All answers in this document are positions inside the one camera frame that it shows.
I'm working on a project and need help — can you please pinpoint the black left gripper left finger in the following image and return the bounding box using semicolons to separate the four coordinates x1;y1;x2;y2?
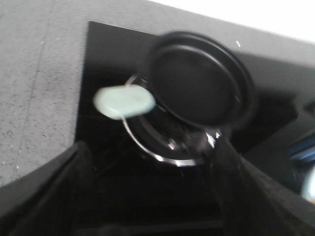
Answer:
0;142;93;236

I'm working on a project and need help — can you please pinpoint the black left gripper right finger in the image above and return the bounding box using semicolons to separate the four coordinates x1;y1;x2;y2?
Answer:
206;136;315;236

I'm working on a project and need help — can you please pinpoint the light blue plate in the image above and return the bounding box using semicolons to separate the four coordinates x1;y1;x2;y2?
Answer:
301;166;315;204

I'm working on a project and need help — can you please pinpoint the black frying pan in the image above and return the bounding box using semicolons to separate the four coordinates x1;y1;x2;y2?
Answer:
93;31;257;129

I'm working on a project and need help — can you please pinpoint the black glass gas cooktop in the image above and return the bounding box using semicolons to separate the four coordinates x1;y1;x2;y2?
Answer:
75;21;315;236

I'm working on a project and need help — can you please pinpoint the left black gas burner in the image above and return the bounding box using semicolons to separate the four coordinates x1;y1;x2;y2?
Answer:
122;73;222;168

